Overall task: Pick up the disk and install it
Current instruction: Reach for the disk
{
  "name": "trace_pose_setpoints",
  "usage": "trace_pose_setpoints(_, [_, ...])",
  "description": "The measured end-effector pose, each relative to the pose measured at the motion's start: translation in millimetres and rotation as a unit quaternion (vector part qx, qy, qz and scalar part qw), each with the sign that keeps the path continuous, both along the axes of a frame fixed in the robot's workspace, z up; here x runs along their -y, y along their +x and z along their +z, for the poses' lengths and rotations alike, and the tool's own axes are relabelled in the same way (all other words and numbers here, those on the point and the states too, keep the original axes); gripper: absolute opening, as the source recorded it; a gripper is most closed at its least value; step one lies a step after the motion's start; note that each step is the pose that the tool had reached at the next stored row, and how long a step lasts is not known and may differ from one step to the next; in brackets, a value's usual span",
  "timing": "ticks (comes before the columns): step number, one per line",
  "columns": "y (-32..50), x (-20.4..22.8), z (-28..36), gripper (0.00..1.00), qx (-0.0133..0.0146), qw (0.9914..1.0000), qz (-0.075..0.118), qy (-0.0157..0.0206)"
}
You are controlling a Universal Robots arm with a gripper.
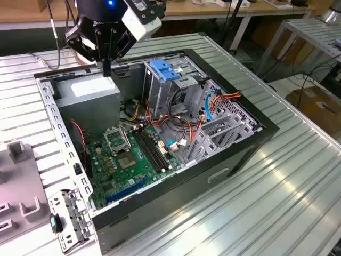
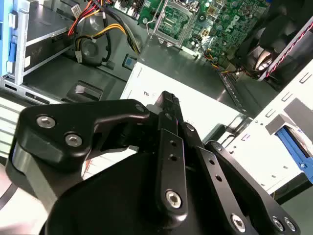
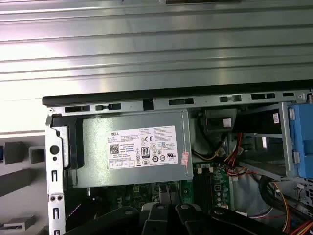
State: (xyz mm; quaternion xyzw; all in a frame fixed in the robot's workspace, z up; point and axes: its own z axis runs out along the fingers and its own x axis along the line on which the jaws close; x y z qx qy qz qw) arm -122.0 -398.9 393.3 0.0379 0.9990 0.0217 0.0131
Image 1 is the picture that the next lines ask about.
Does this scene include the metal socket cover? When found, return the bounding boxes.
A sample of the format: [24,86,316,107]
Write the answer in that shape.
[103,127,132,157]

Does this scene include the red black twisted wire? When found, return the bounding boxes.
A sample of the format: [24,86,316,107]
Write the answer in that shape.
[70,119,88,171]

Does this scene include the orange red power wire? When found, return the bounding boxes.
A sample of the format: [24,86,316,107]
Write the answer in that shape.
[212,89,242,103]

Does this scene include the large cardboard box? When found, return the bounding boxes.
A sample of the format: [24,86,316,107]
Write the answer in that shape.
[285,86,341,134]

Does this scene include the orange black wire bundle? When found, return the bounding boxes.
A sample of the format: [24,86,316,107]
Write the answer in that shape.
[119,98,206,146]

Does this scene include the blue plastic drive latch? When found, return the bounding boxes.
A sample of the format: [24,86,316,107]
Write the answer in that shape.
[150,59,182,82]

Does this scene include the blue data wire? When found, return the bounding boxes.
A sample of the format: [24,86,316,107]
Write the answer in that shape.
[204,84,223,121]

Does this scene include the grey optical drive cage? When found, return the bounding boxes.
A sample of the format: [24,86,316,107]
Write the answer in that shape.
[142,53,207,119]

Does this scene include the yellow wire bundle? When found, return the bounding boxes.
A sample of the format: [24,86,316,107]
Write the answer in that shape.
[127,102,143,119]

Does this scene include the green motherboard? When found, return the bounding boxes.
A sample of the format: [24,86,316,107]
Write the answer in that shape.
[85,125,184,211]

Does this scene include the CPU socket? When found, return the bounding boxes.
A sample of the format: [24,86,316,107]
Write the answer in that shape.
[115,150,139,172]

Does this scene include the black PC case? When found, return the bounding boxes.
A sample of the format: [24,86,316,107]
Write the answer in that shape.
[34,49,280,255]

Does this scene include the white plug blue wire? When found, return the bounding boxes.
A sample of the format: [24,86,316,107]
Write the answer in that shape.
[165,140,180,153]

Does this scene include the metal slat side table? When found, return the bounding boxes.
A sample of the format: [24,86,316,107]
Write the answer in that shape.
[255,18,341,81]

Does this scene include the thin locking lever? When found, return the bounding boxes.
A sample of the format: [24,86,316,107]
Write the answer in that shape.
[120,124,132,150]

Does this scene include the teal and black clip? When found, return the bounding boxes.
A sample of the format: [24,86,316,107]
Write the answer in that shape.
[50,214,64,234]

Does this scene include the grey disk bay cage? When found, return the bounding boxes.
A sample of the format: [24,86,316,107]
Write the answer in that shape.
[183,79,264,166]

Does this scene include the black RAM slot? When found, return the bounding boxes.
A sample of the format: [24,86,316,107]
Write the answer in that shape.
[132,129,161,173]
[136,129,165,171]
[140,127,169,170]
[143,126,173,169]

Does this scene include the grey parts rack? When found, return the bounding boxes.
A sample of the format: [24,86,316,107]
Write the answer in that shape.
[0,141,54,245]

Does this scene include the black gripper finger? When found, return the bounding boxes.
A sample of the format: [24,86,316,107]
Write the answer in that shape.
[105,28,140,77]
[65,26,108,77]

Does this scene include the blue expansion slot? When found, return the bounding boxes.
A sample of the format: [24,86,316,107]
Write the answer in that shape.
[105,178,148,204]

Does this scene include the metal expansion card bracket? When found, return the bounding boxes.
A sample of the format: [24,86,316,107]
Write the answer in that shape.
[47,188,93,254]

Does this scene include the thick black cable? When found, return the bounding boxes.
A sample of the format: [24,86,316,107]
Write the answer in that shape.
[169,87,192,118]

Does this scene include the wooden desk white legs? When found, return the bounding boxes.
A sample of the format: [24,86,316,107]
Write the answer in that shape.
[0,0,316,51]

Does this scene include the black tripod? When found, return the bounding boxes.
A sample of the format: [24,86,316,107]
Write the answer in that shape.
[220,0,245,55]

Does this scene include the black cable silver connector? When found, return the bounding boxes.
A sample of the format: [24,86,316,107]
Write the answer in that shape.
[28,0,80,70]

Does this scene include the brown box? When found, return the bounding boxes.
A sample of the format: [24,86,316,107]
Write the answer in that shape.
[36,0,51,13]

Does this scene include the grey power supply unit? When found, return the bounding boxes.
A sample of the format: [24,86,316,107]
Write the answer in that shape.
[54,72,122,139]

